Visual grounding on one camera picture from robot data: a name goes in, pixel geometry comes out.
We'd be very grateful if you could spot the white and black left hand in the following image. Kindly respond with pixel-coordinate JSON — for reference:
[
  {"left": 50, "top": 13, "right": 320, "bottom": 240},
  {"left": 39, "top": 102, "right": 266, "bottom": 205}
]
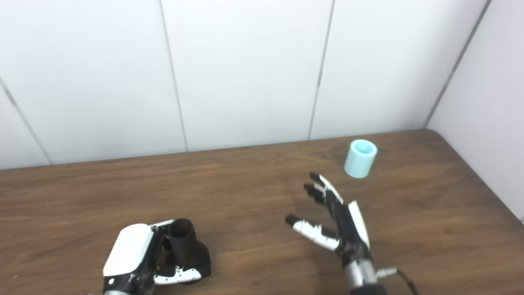
[{"left": 102, "top": 219, "right": 212, "bottom": 295}]

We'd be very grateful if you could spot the white and black right hand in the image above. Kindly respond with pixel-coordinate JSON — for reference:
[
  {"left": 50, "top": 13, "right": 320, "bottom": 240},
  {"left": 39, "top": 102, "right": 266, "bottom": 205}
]
[{"left": 285, "top": 172, "right": 375, "bottom": 267}]

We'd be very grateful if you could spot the black funnel-shaped nozzle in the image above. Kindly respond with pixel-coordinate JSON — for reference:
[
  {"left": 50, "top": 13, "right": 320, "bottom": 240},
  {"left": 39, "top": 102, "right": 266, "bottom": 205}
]
[{"left": 164, "top": 218, "right": 212, "bottom": 283}]

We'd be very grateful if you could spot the light blue cylinder cup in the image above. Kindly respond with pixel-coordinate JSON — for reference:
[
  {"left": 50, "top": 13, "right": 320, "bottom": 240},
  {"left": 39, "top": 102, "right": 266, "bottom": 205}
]
[{"left": 343, "top": 139, "right": 378, "bottom": 179}]

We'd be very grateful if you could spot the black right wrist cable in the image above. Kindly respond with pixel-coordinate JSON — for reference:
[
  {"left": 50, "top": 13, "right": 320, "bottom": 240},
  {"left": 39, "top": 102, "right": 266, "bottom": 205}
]
[{"left": 375, "top": 267, "right": 420, "bottom": 295}]

